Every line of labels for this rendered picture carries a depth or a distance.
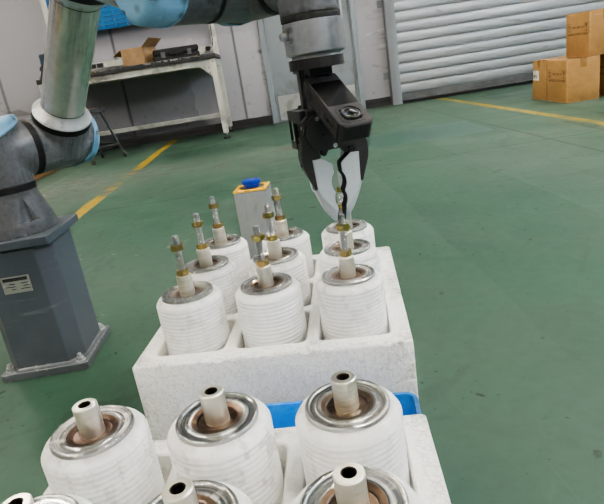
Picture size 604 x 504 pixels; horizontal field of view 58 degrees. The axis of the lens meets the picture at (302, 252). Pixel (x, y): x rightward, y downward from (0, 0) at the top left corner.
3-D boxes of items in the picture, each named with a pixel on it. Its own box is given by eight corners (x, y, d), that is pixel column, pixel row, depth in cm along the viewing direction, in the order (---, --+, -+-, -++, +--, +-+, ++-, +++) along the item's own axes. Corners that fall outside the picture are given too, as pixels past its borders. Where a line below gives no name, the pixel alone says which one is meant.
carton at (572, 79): (599, 98, 395) (600, 54, 385) (566, 103, 395) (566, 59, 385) (577, 96, 423) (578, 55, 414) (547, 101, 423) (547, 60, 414)
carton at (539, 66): (568, 93, 451) (568, 55, 441) (583, 94, 428) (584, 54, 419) (532, 98, 451) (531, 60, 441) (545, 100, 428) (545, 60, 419)
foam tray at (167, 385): (160, 472, 82) (130, 368, 76) (216, 344, 119) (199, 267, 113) (423, 452, 78) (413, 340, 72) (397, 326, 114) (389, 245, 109)
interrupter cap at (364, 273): (313, 277, 80) (312, 272, 80) (358, 263, 82) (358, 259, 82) (337, 293, 73) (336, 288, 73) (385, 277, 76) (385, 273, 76)
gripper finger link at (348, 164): (351, 206, 80) (341, 144, 77) (368, 215, 75) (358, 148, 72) (332, 212, 80) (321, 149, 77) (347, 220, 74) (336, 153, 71)
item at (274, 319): (326, 396, 82) (309, 286, 76) (266, 418, 79) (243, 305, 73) (303, 368, 91) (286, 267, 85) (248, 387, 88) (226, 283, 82)
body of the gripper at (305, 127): (341, 143, 79) (330, 55, 75) (365, 148, 71) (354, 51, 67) (291, 153, 77) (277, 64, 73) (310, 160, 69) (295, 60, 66)
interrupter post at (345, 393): (334, 418, 48) (329, 385, 47) (333, 402, 50) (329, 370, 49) (361, 415, 48) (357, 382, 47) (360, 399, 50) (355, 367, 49)
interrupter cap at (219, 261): (238, 259, 93) (237, 255, 93) (210, 276, 87) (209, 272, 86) (203, 257, 97) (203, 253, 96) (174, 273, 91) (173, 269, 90)
